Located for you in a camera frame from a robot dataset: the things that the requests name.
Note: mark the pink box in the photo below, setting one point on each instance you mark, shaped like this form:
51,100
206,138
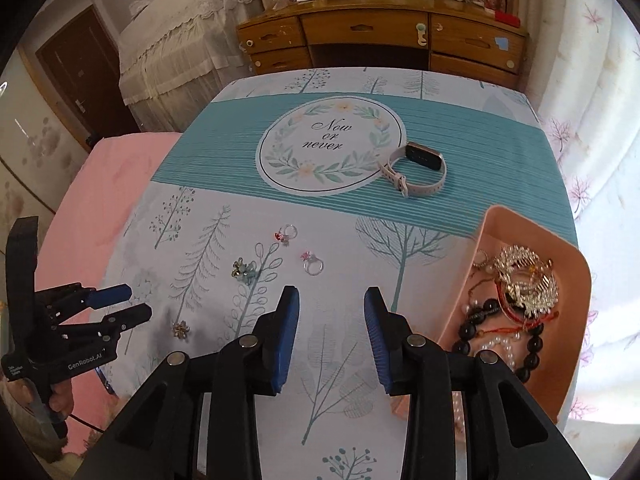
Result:
530,230

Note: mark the red box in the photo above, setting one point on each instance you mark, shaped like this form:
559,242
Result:
506,17

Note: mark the pink blanket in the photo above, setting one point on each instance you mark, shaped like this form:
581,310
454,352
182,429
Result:
100,200

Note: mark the gold leaf hair wreath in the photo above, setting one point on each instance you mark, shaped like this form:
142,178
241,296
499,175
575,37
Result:
525,285

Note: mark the person's left hand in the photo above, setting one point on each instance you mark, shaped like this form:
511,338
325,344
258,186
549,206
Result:
61,399

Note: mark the white floral wardrobe door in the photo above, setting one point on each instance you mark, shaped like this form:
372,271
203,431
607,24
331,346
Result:
30,160

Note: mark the brown door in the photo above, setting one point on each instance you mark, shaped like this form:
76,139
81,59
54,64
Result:
75,75

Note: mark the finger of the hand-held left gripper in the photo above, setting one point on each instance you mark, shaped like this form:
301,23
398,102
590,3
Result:
112,294
130,317

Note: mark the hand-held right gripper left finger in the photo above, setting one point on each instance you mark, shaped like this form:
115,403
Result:
285,340

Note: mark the white drawer lock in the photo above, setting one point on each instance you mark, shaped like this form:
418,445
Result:
421,35

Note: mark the lace covered furniture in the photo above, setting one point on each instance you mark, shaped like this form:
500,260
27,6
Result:
175,60

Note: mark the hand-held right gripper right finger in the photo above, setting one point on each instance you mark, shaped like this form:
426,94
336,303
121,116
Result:
377,340

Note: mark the wooden desk with drawers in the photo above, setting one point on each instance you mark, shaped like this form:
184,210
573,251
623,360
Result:
360,27

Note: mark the tree print tablecloth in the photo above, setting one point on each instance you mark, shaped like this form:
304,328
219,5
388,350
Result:
350,240

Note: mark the white smartwatch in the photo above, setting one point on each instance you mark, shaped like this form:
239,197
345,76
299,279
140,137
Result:
422,155

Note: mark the flower brooch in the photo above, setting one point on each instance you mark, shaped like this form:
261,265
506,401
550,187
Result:
241,267
180,329

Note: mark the white leaf print curtain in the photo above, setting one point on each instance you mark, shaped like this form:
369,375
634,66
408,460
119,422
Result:
590,110

